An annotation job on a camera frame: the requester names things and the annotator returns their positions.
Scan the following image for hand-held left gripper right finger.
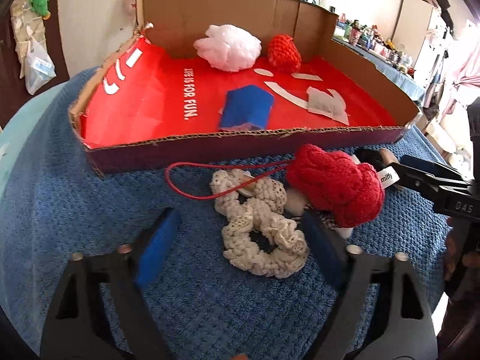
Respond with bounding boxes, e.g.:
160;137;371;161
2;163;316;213
301;210;439;360

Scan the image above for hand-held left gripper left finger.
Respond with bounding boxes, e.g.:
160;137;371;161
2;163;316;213
40;207;181;360

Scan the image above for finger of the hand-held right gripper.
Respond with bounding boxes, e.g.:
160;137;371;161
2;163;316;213
399;155;474;190
392;165;452;205

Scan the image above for small white plush bunny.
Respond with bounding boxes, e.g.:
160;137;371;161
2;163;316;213
283;189;355;239

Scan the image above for red knitted pouch with cord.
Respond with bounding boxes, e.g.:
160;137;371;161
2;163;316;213
167;143;386;229

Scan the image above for cream lace scrunchie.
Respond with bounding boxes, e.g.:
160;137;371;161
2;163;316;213
221;198;310;279
209;168;287;215

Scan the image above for white sachet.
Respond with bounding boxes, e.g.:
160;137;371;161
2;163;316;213
307;87;345;120

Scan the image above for blue felt cloth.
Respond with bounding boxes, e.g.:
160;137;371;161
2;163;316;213
217;86;274;133

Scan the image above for orange foam net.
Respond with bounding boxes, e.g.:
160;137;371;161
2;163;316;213
267;34;302;73

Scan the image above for white mesh bath pouf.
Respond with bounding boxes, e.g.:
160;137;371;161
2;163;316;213
193;24;262;73

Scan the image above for cardboard box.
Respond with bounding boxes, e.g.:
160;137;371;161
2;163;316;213
67;0;421;175

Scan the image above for person's right hand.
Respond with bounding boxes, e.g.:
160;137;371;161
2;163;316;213
443;227;480;284

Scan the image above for blue knitted blanket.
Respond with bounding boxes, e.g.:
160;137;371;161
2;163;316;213
0;65;466;360

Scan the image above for table with blue cloth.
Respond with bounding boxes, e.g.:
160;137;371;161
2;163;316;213
332;34;426;106

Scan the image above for pink hanging clothes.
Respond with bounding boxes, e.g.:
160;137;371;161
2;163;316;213
440;19;480;121

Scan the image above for group of cosmetic bottles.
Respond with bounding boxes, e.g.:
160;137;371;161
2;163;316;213
330;5;417;74

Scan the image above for white wardrobe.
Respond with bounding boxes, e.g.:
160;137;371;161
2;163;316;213
392;0;451;68

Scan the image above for black clothing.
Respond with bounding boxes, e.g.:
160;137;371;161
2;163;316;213
422;0;456;40

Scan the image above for teal mat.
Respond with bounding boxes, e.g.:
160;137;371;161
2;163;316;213
0;90;51;196

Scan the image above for clear plastic bag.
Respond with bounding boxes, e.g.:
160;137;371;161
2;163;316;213
23;37;57;95

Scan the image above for dark brown door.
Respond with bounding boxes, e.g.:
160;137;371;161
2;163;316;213
0;0;72;94

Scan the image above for beige hanging organizer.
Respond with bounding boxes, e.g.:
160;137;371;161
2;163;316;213
9;0;49;68

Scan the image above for green plush toy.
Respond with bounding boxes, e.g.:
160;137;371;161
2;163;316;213
30;0;51;19

